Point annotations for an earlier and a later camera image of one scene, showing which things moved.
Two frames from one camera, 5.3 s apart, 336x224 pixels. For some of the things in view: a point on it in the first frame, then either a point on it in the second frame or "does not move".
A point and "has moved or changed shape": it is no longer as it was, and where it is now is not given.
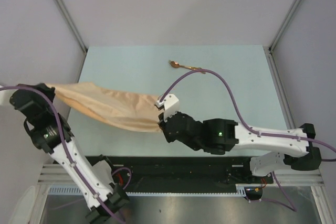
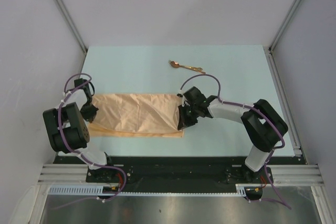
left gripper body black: (47, 105) → (88, 110)
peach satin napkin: (112, 107) has moved or changed shape
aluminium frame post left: (69, 19) does not move
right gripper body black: (161, 124) → (188, 114)
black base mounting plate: (158, 174) does not move
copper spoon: (175, 64) does not move
